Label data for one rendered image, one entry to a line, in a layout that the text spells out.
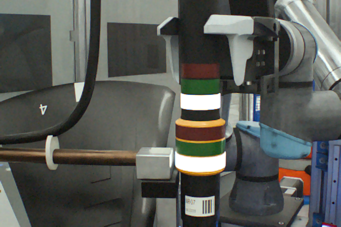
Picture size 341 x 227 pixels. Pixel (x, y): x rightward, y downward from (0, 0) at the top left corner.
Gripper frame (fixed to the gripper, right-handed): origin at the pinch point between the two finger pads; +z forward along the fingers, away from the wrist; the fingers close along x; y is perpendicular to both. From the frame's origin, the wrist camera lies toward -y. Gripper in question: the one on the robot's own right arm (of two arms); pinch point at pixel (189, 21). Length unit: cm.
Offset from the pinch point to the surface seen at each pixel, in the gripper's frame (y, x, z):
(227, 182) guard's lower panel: 56, 49, -126
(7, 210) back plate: 24.8, 33.0, -6.4
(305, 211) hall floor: 147, 64, -344
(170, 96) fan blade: 8.1, 10.4, -14.6
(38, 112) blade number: 9.3, 22.0, -3.5
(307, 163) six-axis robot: 111, 72, -377
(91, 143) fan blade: 12.4, 14.2, -3.8
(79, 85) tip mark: 6.5, 19.8, -8.5
